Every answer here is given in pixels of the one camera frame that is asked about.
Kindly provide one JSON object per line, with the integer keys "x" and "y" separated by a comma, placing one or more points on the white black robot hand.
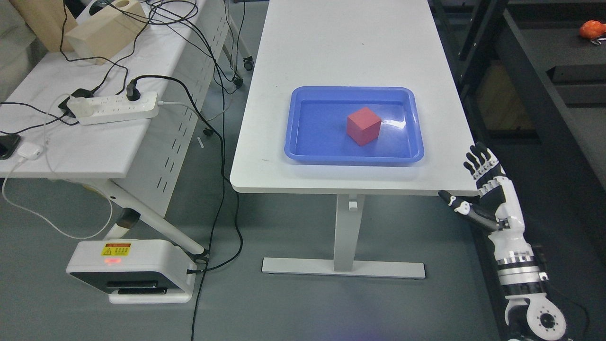
{"x": 496, "y": 207}

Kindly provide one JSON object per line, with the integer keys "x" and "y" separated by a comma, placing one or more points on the pink foam block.
{"x": 363, "y": 126}

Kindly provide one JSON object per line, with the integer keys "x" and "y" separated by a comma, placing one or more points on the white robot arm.
{"x": 530, "y": 315}

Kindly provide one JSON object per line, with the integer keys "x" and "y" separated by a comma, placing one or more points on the left black metal shelf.
{"x": 533, "y": 90}

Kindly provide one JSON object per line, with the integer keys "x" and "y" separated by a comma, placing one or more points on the blue plastic tray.
{"x": 316, "y": 130}

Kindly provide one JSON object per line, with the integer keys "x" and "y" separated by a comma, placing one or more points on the orange round object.
{"x": 592, "y": 31}

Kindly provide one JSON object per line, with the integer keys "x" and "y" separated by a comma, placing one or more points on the white standing desk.
{"x": 350, "y": 43}

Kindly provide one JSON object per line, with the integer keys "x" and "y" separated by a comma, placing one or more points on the white floor device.
{"x": 135, "y": 271}

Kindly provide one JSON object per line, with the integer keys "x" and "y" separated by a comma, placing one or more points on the white perforated side table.
{"x": 134, "y": 163}

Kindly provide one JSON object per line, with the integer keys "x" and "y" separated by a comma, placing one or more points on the white power strip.
{"x": 98, "y": 110}

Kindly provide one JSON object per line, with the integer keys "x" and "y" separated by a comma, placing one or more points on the beige wooden box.
{"x": 107, "y": 32}

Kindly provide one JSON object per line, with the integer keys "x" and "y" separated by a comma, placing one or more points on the white charger adapter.
{"x": 30, "y": 151}

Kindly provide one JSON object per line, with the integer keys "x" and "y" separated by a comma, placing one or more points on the brown cardboard box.
{"x": 45, "y": 18}

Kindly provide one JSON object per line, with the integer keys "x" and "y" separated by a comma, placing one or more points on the black phone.
{"x": 8, "y": 145}

